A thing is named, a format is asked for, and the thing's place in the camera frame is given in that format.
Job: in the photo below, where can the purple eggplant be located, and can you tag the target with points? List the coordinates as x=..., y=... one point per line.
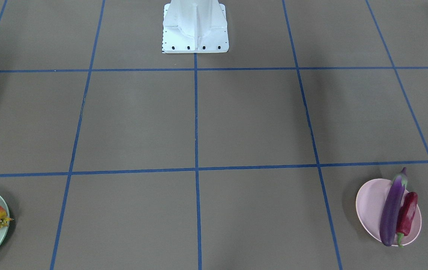
x=392, y=204

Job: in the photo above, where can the red chili pepper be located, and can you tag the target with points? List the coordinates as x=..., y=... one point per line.
x=406, y=215

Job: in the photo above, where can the pink plate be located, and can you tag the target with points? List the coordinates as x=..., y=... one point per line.
x=370, y=201

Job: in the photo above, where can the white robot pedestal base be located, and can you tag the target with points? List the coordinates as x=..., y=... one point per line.
x=194, y=26

